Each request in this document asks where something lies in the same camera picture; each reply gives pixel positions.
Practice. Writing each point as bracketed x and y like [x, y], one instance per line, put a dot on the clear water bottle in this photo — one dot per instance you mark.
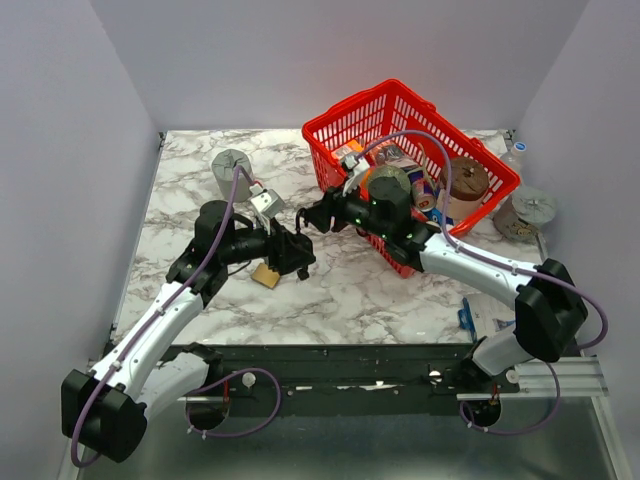
[515, 157]

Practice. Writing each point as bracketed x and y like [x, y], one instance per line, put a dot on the black headed key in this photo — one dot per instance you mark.
[303, 274]

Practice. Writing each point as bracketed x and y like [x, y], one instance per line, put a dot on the red bull drink can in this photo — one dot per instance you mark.
[423, 192]

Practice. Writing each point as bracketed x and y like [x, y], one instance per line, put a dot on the green netted melon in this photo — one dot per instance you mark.
[390, 171]

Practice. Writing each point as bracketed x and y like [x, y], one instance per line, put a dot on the brown wrapped toilet roll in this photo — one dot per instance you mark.
[470, 183]

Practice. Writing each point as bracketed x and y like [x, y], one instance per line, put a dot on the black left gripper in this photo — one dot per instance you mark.
[284, 250]

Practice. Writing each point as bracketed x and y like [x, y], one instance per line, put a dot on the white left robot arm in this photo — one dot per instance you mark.
[107, 409]

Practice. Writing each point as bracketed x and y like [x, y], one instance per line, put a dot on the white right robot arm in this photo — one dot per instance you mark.
[548, 309]

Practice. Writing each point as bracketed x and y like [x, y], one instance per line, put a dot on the grey roll on right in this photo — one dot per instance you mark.
[526, 211]

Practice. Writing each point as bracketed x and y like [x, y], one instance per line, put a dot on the red plastic shopping basket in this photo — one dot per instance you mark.
[391, 107]

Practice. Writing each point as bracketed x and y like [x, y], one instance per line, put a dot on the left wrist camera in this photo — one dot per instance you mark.
[265, 203]

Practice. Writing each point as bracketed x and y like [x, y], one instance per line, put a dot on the orange yellow snack box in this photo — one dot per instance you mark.
[351, 147]

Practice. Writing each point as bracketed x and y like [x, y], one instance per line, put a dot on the brass padlock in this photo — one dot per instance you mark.
[266, 277]

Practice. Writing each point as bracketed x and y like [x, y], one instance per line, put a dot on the clear plastic snack bag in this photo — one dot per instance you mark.
[389, 153]

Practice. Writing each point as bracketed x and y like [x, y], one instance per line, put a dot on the black padlock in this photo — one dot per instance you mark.
[300, 220]

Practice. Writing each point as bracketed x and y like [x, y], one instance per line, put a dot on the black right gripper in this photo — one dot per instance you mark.
[332, 205]

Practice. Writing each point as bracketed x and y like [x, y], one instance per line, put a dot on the grey wrapped toilet roll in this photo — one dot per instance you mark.
[223, 167]

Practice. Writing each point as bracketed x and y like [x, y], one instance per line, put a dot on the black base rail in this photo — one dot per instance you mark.
[345, 380]

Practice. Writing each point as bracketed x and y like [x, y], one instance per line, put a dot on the blue razor package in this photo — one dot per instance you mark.
[483, 315]

